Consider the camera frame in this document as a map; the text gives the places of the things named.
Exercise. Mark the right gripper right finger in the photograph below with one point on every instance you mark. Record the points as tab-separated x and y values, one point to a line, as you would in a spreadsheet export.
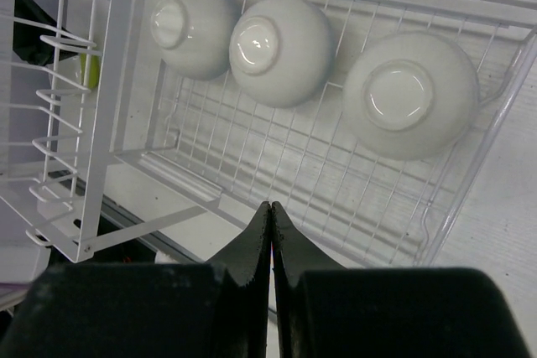
327	310

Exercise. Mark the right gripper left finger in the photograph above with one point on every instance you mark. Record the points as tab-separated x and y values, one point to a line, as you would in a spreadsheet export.
218	308

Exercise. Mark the green bowl white inside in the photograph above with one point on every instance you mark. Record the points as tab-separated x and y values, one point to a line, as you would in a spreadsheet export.
73	69

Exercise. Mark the white bowl right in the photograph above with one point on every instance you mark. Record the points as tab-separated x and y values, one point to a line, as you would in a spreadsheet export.
410	96

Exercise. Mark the white bowl middle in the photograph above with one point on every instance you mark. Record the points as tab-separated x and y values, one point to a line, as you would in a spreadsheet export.
281	52

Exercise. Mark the white bowl left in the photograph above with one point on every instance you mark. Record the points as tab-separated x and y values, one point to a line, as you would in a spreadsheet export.
193	36

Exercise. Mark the white wire dish rack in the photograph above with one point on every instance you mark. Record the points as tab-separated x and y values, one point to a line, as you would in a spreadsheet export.
150	155

